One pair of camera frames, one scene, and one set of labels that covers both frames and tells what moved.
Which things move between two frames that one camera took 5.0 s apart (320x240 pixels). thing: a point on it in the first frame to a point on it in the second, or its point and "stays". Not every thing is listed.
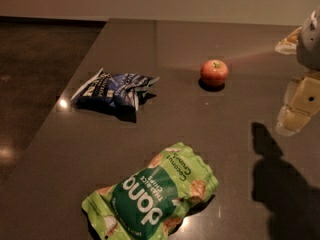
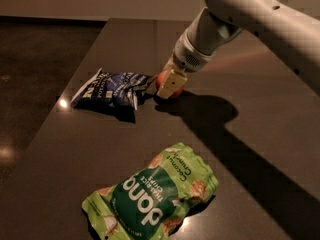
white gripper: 310,45 to 186,58
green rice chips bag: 148,202 stays
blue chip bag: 115,88 stays
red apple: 214,72 to 159,82
